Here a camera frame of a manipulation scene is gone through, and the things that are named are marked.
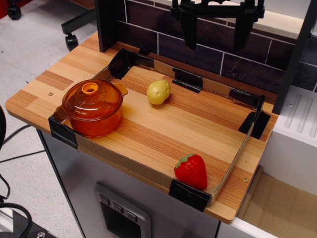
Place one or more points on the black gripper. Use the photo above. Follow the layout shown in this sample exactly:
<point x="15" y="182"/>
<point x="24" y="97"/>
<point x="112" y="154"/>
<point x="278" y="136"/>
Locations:
<point x="187" y="11"/>

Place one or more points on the orange transparent pot lid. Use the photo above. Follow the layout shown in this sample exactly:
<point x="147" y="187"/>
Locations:
<point x="93" y="100"/>

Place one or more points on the orange transparent pot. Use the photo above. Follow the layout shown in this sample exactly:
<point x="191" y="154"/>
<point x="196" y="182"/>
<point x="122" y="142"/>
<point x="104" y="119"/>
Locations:
<point x="91" y="128"/>

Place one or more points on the yellow toy potato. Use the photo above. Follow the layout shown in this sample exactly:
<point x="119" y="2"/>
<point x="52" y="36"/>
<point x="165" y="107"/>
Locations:
<point x="158" y="92"/>

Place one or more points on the black chair base with casters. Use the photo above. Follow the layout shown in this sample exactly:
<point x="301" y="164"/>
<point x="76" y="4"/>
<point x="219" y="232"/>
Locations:
<point x="14" y="13"/>

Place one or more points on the red toy strawberry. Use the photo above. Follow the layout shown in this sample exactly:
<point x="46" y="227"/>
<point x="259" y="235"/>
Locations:
<point x="191" y="170"/>

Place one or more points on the cardboard fence with black tape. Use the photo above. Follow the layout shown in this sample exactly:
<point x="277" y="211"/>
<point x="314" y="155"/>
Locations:
<point x="227" y="127"/>

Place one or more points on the white toy sink drainboard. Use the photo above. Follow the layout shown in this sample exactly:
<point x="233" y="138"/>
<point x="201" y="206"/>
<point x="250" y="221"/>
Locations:
<point x="295" y="132"/>

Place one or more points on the grey oven control panel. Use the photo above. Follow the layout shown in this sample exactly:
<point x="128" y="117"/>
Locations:
<point x="122" y="218"/>

